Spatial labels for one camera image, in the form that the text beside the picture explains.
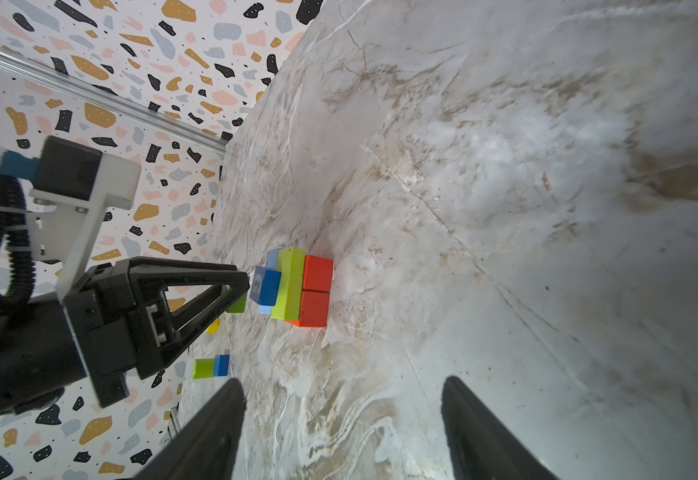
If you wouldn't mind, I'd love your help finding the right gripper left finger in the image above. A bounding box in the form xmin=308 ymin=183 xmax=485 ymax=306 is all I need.
xmin=136 ymin=378 xmax=246 ymax=480

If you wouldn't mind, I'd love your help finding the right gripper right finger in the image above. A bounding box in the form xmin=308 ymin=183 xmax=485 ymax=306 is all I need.
xmin=441 ymin=376 xmax=555 ymax=480

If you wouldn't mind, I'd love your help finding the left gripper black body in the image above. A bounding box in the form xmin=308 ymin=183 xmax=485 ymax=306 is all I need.
xmin=63 ymin=263 xmax=165 ymax=408

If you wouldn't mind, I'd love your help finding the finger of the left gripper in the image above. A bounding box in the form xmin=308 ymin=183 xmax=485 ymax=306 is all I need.
xmin=108 ymin=257 xmax=250 ymax=300
xmin=144 ymin=281 xmax=250 ymax=378

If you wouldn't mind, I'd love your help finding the small yellow cube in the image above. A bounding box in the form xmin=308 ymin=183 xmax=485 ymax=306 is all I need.
xmin=206 ymin=318 xmax=220 ymax=335

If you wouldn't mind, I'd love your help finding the small blue cube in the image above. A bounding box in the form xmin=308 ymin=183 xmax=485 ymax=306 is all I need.
xmin=213 ymin=354 xmax=230 ymax=377

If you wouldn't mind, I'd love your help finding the green letter cube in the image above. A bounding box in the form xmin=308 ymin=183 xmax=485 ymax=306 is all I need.
xmin=226 ymin=294 xmax=247 ymax=314

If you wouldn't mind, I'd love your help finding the blue number cube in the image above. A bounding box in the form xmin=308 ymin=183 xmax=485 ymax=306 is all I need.
xmin=249 ymin=266 xmax=282 ymax=307

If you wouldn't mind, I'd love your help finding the light blue block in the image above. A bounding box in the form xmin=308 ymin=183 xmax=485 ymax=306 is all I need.
xmin=259 ymin=248 xmax=280 ymax=315

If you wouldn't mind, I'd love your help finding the red block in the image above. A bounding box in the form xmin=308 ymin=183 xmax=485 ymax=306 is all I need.
xmin=287 ymin=290 xmax=330 ymax=328
xmin=302 ymin=255 xmax=334 ymax=293

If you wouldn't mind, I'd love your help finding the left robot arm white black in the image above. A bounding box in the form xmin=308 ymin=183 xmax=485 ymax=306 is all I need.
xmin=0 ymin=257 xmax=250 ymax=416

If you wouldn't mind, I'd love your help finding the left corner aluminium profile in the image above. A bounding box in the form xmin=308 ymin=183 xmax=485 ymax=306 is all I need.
xmin=0 ymin=49 xmax=228 ymax=159

